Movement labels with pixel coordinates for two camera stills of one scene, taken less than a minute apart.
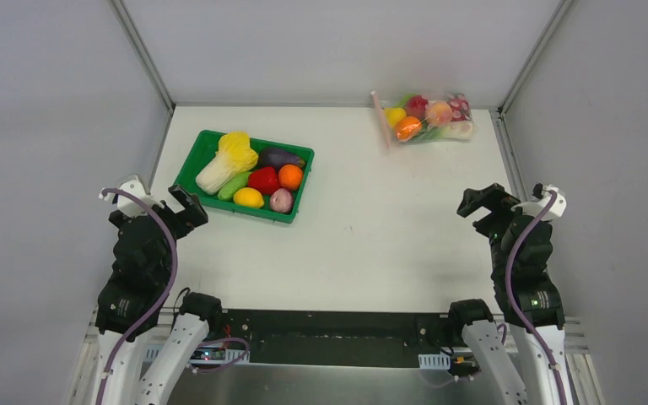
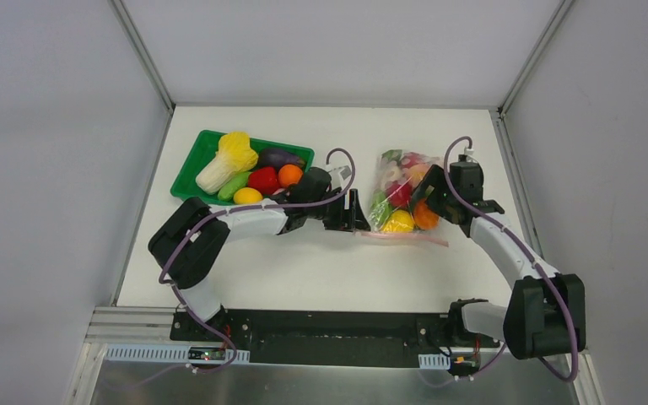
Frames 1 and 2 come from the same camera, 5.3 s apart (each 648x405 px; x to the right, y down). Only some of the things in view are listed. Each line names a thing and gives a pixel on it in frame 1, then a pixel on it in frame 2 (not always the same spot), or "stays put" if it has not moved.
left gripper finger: [194, 212] → [358, 220]
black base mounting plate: [337, 338] stays put
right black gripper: [494, 212] → [429, 191]
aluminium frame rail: [143, 53] stays put
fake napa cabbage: [234, 154] stays put
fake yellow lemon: [248, 197] stays put
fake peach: [439, 113] → [417, 172]
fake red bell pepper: [263, 178] stays put
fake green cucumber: [235, 182] stays put
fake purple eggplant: [277, 157] stays put
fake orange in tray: [290, 176] stays put
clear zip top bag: [414, 119] → [399, 174]
